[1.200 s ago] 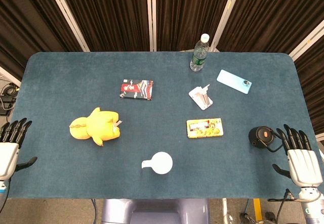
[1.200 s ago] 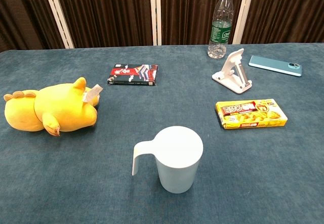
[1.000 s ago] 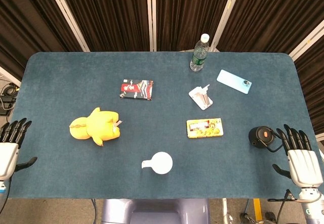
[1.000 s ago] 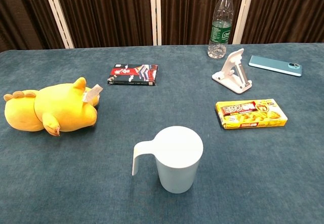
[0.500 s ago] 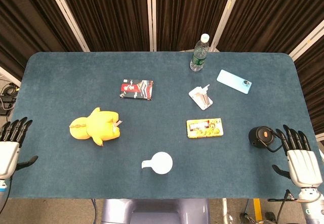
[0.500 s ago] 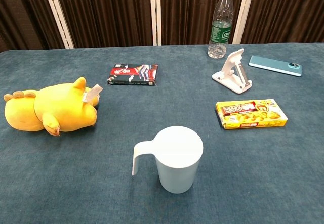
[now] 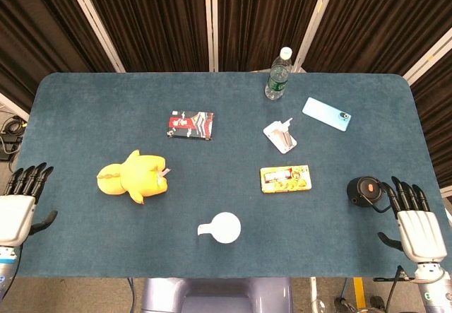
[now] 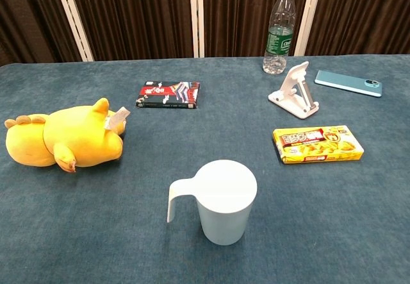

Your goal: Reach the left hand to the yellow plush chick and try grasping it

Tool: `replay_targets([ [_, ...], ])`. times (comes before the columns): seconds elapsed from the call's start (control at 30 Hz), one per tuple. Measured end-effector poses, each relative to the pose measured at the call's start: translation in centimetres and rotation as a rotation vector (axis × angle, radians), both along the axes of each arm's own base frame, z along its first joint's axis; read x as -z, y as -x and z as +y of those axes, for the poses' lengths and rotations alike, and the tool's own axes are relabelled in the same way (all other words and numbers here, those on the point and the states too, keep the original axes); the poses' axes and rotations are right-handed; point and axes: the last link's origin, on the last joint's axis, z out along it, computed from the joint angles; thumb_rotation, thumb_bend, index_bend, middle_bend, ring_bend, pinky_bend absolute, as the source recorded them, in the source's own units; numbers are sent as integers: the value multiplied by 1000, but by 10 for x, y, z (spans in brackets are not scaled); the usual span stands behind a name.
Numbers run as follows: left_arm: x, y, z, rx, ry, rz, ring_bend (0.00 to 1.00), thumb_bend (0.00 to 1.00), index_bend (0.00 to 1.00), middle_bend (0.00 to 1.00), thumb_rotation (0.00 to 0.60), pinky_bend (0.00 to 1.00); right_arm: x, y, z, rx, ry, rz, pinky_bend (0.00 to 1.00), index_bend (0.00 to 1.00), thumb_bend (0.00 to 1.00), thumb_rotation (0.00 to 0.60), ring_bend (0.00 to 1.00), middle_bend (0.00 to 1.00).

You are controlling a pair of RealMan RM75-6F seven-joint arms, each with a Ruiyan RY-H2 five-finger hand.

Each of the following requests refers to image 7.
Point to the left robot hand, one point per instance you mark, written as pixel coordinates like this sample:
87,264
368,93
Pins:
16,214

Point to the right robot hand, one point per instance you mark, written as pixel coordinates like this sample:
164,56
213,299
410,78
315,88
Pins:
420,235

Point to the yellow plush duck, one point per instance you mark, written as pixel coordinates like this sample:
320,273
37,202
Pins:
136,177

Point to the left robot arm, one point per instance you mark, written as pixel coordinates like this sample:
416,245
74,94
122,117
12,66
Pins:
6,270

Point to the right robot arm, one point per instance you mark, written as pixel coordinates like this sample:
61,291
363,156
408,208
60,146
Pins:
432,288

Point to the purple robot base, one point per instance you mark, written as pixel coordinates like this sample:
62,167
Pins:
215,295

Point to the black round speaker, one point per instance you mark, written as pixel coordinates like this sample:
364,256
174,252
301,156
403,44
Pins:
363,191

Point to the yellow floor marker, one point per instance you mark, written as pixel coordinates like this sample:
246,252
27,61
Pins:
358,292

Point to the white table leg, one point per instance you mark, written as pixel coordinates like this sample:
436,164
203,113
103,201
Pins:
313,292

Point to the yellow snack box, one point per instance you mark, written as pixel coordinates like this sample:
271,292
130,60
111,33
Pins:
285,179

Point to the light blue smartphone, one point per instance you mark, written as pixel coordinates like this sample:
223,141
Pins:
325,112

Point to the white folding phone stand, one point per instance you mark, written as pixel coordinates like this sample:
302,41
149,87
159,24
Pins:
279,136

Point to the brown pleated curtain panel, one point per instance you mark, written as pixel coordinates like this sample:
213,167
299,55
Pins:
261,12
152,19
381,19
39,27

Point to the black red snack packet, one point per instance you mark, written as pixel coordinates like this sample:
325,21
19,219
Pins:
190,125

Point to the blue table cloth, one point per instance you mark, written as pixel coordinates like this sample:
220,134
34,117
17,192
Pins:
226,171

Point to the clear plastic water bottle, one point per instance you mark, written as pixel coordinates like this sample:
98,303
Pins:
278,80

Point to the white partition frame post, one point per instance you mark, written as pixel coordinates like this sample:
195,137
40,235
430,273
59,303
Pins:
95,23
318,19
212,23
429,57
12,106

